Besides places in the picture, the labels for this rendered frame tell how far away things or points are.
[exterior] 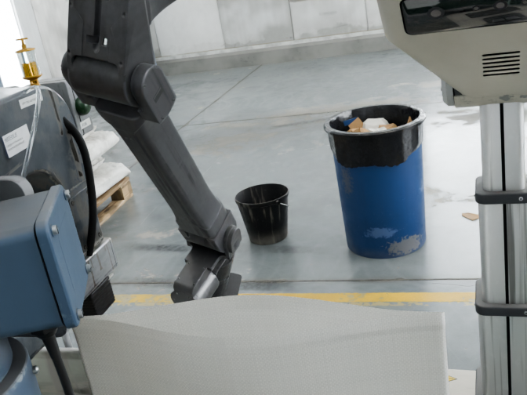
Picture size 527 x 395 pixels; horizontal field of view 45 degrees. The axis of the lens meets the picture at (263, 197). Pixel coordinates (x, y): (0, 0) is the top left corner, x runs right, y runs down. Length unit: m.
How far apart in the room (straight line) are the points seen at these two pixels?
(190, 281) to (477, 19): 0.61
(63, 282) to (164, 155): 0.33
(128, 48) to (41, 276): 0.27
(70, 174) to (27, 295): 0.50
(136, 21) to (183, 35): 8.79
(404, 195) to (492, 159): 1.73
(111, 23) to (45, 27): 7.56
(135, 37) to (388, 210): 2.45
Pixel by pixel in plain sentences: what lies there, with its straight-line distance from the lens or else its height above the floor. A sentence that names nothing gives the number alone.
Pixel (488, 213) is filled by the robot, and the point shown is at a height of 0.90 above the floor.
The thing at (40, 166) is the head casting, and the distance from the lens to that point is 0.95.
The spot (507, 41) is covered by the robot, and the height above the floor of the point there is 1.26.
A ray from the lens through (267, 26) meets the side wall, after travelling 9.06.
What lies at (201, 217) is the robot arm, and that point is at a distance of 0.93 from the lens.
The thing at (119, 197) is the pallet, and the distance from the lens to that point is 4.56.
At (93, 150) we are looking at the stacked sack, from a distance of 4.25.
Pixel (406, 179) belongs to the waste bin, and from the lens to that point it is 3.02.
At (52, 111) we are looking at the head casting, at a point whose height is 1.30.
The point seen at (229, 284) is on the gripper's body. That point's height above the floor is 0.93.
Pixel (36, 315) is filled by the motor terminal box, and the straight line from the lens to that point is 0.53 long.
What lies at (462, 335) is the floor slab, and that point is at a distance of 2.60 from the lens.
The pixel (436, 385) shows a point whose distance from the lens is 0.83.
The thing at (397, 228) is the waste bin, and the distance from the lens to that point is 3.09.
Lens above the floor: 1.46
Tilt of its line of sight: 21 degrees down
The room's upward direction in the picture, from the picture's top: 10 degrees counter-clockwise
